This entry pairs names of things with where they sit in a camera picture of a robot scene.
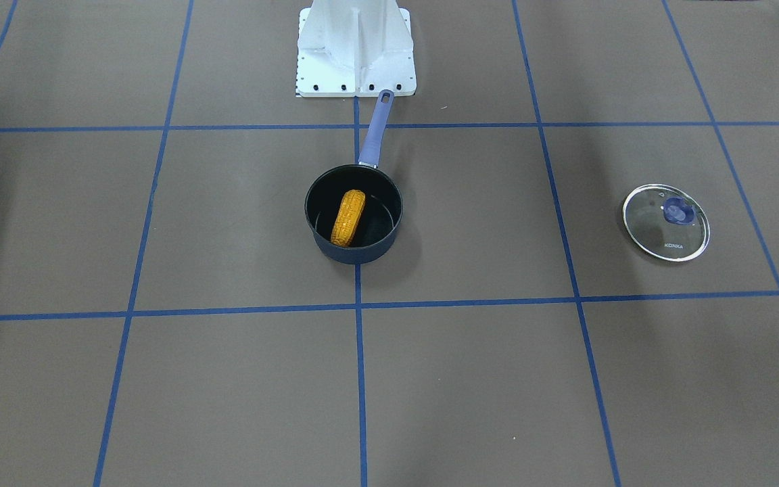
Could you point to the yellow corn cob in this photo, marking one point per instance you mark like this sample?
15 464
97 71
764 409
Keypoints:
348 216

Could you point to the dark blue saucepan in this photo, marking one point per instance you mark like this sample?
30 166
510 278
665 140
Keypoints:
383 210

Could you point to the glass pot lid blue knob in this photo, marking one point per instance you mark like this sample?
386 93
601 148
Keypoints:
666 223

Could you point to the white camera stand pillar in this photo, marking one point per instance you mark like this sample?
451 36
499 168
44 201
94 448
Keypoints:
355 49

